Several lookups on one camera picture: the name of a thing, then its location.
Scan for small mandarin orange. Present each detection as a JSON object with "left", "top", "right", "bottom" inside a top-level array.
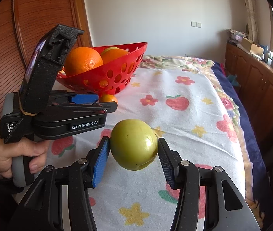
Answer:
[{"left": 99, "top": 94, "right": 118, "bottom": 103}]

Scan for large orange with stem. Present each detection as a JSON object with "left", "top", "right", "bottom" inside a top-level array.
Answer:
[{"left": 64, "top": 47, "right": 103, "bottom": 77}]

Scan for green apple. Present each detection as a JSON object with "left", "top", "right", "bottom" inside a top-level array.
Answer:
[{"left": 110, "top": 119, "right": 158, "bottom": 171}]

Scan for person's left hand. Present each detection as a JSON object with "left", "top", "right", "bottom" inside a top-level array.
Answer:
[{"left": 0, "top": 137, "right": 50, "bottom": 179}]

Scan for red perforated plastic basket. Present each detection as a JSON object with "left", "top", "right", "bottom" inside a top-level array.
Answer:
[{"left": 56, "top": 42, "right": 148, "bottom": 96}]

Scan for floral bed quilt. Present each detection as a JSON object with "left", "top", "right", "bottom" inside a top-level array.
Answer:
[{"left": 141, "top": 55, "right": 269, "bottom": 228}]

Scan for yellow-green lemon fruit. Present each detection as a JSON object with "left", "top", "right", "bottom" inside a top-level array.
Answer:
[{"left": 101, "top": 46, "right": 119, "bottom": 55}]

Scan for floral white blanket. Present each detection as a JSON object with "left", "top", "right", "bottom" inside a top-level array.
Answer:
[{"left": 47, "top": 68, "right": 245, "bottom": 230}]

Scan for wooden headboard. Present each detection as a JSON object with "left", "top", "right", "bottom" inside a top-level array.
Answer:
[{"left": 0, "top": 0, "right": 92, "bottom": 114}]

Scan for wooden sideboard cabinet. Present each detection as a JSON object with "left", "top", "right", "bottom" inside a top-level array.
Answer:
[{"left": 225, "top": 43, "right": 273, "bottom": 150}]

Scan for stack of papers on cabinet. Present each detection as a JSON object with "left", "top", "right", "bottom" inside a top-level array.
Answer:
[{"left": 226, "top": 29, "right": 248, "bottom": 43}]

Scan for cardboard box on cabinet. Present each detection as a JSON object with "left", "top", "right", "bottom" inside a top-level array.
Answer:
[{"left": 241, "top": 38, "right": 264, "bottom": 56}]

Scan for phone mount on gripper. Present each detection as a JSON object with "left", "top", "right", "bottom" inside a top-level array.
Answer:
[{"left": 18, "top": 24, "right": 84, "bottom": 115}]

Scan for white wall switch plate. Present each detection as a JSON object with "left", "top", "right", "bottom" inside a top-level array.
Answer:
[{"left": 191, "top": 21, "right": 202, "bottom": 28}]

